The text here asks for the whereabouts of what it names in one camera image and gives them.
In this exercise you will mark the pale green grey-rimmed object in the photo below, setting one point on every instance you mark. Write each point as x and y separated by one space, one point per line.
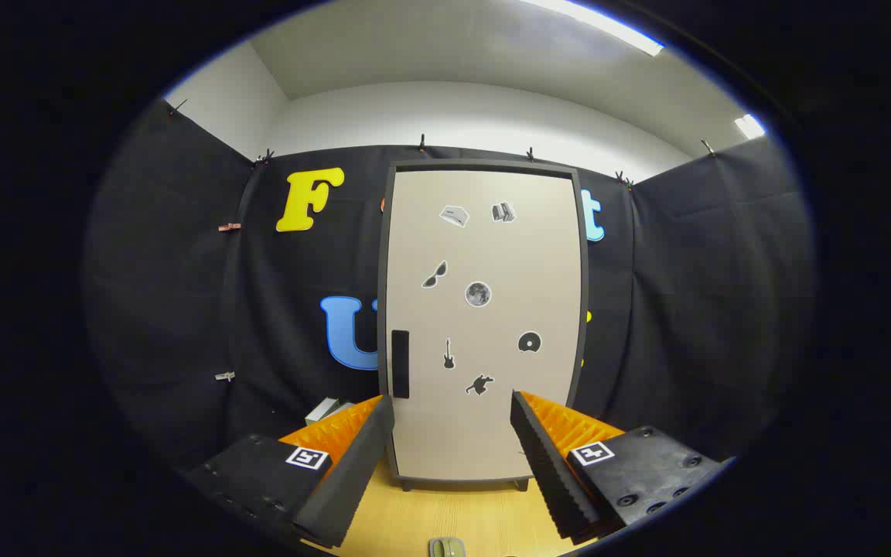
447 548

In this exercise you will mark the grey cabinet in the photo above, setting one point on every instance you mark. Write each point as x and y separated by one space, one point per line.
484 165

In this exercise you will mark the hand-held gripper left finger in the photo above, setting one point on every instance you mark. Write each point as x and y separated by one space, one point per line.
353 480

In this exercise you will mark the small ceiling light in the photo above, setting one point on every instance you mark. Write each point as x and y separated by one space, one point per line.
749 126

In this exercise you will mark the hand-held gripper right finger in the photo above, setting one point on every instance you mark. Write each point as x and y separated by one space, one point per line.
550 472

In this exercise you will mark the light green book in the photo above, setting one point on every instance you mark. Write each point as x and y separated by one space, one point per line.
322 410

